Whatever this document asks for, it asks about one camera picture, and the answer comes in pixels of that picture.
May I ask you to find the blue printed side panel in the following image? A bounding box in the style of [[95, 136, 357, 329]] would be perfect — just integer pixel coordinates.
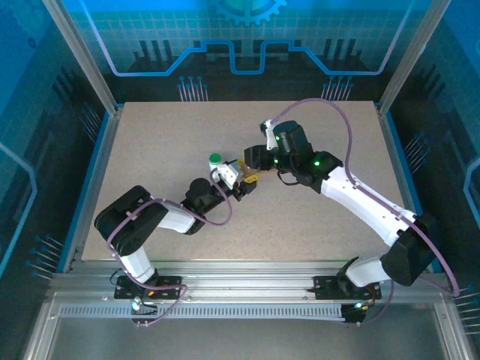
[[0, 0, 113, 286], [389, 0, 480, 301]]

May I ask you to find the grey metal shelf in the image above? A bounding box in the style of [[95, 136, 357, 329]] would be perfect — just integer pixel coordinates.
[[22, 292, 476, 360]]

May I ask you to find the aluminium frame post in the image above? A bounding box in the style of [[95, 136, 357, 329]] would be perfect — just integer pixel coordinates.
[[376, 0, 453, 116], [41, 0, 125, 116]]

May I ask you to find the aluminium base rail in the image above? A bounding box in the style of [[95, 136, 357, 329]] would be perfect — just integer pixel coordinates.
[[50, 260, 451, 301]]

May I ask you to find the aluminium side rail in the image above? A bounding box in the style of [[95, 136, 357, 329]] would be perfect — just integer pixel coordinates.
[[376, 104, 431, 266], [69, 104, 125, 273]]

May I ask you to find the purple cable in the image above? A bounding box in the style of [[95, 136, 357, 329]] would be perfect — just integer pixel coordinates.
[[106, 166, 233, 329], [270, 97, 461, 327]]

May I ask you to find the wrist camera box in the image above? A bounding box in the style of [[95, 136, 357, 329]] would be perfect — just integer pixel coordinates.
[[258, 118, 281, 151], [215, 159, 245, 188]]

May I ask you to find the blue printed back panel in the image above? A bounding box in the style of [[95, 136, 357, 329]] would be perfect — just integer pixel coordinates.
[[61, 0, 432, 103]]

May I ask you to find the small lit circuit board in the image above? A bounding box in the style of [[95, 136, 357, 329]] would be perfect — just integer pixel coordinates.
[[343, 299, 376, 323], [129, 295, 158, 314]]

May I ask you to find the white bottle green cap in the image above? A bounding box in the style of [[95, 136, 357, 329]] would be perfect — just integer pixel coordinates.
[[207, 152, 226, 177]]

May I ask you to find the slotted grey cable duct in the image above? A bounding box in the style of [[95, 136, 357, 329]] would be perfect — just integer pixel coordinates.
[[58, 303, 348, 320]]

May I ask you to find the blue table edge strip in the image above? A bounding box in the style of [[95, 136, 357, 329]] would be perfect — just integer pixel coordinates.
[[385, 110, 444, 274], [55, 110, 116, 274]]

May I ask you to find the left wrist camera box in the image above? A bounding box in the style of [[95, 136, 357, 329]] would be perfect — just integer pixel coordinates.
[[215, 159, 245, 188]]

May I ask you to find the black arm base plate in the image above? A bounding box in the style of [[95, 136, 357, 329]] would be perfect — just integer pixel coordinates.
[[114, 275, 185, 301], [313, 275, 383, 301]]

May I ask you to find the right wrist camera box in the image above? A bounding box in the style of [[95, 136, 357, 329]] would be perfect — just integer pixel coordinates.
[[258, 118, 281, 151]]

